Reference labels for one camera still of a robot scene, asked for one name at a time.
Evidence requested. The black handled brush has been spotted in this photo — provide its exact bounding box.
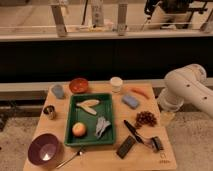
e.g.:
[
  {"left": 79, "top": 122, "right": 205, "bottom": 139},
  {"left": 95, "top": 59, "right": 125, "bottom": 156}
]
[{"left": 124, "top": 120, "right": 164, "bottom": 153}]

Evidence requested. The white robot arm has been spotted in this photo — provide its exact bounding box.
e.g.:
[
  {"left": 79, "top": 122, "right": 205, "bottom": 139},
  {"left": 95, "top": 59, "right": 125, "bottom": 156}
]
[{"left": 157, "top": 64, "right": 213, "bottom": 126}]

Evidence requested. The red bowl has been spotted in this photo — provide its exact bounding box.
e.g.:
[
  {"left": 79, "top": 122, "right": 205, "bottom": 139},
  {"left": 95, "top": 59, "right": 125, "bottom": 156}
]
[{"left": 69, "top": 78, "right": 89, "bottom": 94}]

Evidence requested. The purple bowl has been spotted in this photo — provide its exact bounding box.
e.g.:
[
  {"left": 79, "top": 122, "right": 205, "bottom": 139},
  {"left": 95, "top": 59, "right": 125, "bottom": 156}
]
[{"left": 28, "top": 133, "right": 60, "bottom": 166}]

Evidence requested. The bunch of dark grapes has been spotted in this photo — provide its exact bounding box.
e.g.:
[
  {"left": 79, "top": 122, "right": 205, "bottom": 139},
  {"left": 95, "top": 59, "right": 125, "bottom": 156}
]
[{"left": 135, "top": 111, "right": 157, "bottom": 129}]

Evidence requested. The wooden table board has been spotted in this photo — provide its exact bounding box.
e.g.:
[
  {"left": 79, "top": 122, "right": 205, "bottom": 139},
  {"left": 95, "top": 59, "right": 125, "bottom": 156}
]
[{"left": 23, "top": 83, "right": 177, "bottom": 171}]

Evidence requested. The blue sponge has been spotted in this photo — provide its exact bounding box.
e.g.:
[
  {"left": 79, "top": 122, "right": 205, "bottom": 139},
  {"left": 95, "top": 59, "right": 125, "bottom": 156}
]
[{"left": 122, "top": 94, "right": 139, "bottom": 109}]

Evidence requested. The orange carrot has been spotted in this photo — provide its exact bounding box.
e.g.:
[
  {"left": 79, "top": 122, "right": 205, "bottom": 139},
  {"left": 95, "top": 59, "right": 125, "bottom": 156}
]
[{"left": 131, "top": 88, "right": 150, "bottom": 99}]

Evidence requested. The black rectangular block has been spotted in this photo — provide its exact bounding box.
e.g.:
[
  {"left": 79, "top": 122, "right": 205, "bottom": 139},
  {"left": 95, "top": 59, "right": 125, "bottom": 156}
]
[{"left": 116, "top": 136, "right": 136, "bottom": 159}]

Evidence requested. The white paper cup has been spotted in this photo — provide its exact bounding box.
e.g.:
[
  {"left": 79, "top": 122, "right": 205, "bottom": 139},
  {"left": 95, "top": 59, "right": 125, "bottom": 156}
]
[{"left": 110, "top": 77, "right": 123, "bottom": 93}]

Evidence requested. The grey crumpled cloth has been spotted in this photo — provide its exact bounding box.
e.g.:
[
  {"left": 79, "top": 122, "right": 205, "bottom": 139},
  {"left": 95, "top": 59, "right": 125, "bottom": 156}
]
[{"left": 95, "top": 117, "right": 111, "bottom": 138}]

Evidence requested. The green plastic tray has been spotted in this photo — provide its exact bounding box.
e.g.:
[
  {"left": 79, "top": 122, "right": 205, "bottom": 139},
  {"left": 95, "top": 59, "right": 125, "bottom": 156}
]
[{"left": 64, "top": 93, "right": 116, "bottom": 147}]

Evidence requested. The banana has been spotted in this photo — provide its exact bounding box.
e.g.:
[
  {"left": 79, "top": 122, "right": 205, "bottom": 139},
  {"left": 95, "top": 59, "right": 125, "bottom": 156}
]
[{"left": 77, "top": 99, "right": 100, "bottom": 115}]

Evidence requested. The apple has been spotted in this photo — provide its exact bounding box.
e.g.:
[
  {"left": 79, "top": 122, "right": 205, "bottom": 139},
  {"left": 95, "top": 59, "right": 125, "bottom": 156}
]
[{"left": 72, "top": 122, "right": 87, "bottom": 137}]

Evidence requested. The metal spoon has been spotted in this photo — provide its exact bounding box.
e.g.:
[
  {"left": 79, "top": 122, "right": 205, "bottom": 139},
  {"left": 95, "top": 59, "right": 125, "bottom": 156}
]
[{"left": 56, "top": 149, "right": 84, "bottom": 169}]

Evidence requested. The blue-grey cup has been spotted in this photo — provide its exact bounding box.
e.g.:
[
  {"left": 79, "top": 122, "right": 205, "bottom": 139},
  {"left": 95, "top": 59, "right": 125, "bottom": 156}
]
[{"left": 51, "top": 85, "right": 64, "bottom": 99}]

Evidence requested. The small metal cup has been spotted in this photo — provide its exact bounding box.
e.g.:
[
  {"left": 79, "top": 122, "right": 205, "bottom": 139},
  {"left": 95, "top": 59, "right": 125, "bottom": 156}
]
[{"left": 43, "top": 105, "right": 56, "bottom": 120}]

